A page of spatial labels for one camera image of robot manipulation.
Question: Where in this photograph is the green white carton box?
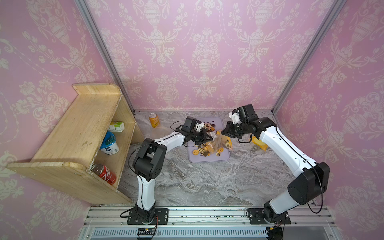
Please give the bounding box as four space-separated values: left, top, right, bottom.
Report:
108 122 125 133

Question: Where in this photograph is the blue lid white tub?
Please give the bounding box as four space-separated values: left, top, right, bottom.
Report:
100 131 120 156

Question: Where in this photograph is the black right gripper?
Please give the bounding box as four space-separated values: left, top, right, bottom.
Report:
221 121 250 139

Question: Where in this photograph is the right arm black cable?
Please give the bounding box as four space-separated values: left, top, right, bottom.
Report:
236 125 324 214

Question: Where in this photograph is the aluminium frame post left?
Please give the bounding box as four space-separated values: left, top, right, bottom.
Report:
75 0 135 114

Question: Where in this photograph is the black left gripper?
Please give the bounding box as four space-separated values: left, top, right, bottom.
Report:
189 127 214 145

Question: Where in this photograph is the lilac plastic tray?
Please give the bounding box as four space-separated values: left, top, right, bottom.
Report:
188 117 230 163

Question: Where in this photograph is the orange Schweppes soda can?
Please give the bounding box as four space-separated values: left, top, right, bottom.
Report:
149 113 160 128

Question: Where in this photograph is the red soda can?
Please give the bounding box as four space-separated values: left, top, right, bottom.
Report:
91 164 117 185

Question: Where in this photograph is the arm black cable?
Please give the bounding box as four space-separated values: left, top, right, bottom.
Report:
127 119 199 208
236 125 324 214

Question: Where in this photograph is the wooden shelf unit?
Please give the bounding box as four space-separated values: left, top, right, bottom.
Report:
7 84 144 205

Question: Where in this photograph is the pile of assorted cookies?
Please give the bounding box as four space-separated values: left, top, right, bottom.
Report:
192 122 233 158

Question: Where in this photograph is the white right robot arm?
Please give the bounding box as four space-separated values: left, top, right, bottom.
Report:
221 104 330 223

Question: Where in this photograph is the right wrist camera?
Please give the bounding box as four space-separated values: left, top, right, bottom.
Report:
229 110 241 124

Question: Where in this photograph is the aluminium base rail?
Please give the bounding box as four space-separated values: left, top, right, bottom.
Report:
79 206 343 240

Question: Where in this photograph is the aluminium frame post right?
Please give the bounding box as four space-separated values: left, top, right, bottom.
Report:
271 0 347 117

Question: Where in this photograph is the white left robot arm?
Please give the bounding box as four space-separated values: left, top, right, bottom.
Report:
132 117 213 224

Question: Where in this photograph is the ziploc bag with yellow chick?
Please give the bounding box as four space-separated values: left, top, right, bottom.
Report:
252 137 268 151

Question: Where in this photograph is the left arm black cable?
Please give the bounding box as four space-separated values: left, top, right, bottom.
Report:
127 119 199 208

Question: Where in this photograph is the aluminium frame post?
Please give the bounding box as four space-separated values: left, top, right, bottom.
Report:
75 0 135 114
271 0 347 117

